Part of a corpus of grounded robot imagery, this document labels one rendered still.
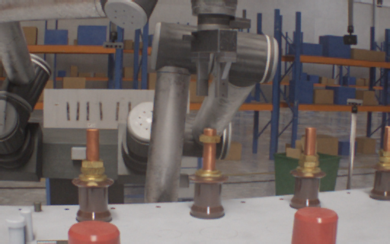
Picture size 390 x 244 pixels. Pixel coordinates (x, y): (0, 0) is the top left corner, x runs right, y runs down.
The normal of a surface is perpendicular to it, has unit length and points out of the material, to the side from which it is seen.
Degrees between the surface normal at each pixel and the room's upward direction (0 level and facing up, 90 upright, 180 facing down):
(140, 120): 60
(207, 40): 90
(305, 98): 90
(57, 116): 90
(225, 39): 90
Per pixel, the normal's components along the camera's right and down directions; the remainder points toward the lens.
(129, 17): -0.29, 0.85
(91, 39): 0.28, 0.11
